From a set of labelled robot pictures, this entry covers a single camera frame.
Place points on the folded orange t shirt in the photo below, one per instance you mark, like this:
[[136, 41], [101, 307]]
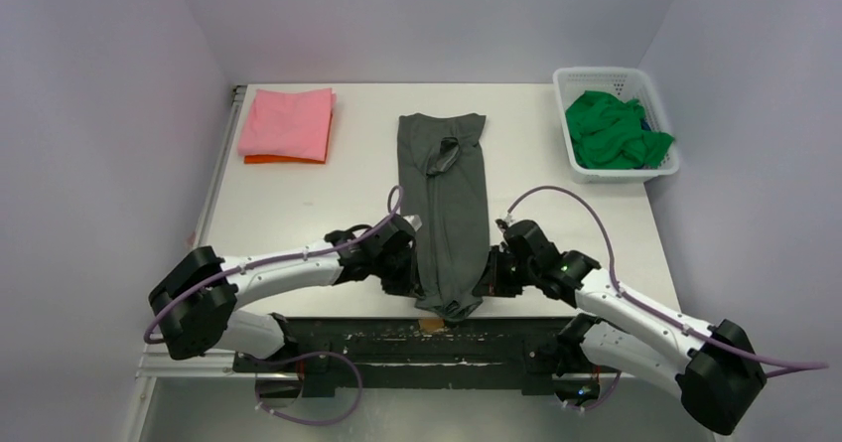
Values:
[[271, 159]]

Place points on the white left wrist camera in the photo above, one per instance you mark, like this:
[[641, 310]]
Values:
[[414, 221]]

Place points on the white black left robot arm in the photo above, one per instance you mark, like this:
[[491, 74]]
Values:
[[200, 304]]

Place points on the brown tape piece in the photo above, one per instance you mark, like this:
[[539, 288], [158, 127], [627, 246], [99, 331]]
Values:
[[431, 325]]

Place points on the green t shirt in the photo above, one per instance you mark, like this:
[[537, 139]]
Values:
[[605, 133]]

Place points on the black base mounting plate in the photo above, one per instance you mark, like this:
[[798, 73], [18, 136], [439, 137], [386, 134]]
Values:
[[483, 354]]

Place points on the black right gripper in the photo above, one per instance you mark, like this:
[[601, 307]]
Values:
[[493, 275]]

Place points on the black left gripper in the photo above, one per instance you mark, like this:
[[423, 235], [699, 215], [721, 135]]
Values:
[[408, 284]]

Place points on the aluminium frame rail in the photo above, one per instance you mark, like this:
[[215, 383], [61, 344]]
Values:
[[215, 364]]

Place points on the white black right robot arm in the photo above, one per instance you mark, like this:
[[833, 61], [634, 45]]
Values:
[[709, 368]]

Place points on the dark grey t shirt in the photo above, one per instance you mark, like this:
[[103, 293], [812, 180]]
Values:
[[441, 169]]

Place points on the folded pink t shirt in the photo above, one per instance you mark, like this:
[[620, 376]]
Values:
[[288, 124]]

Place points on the white perforated laundry basket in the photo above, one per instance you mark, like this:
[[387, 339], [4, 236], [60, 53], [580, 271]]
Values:
[[625, 84]]

